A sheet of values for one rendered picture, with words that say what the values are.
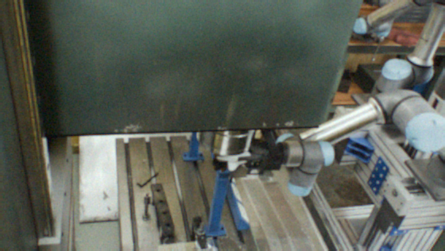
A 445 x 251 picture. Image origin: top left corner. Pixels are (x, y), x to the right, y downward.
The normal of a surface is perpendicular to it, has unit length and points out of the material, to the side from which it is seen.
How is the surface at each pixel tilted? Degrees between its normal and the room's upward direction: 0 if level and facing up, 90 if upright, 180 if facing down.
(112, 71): 90
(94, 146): 24
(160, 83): 90
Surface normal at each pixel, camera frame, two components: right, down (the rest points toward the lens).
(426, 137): 0.11, 0.55
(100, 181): 0.21, -0.50
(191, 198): 0.14, -0.79
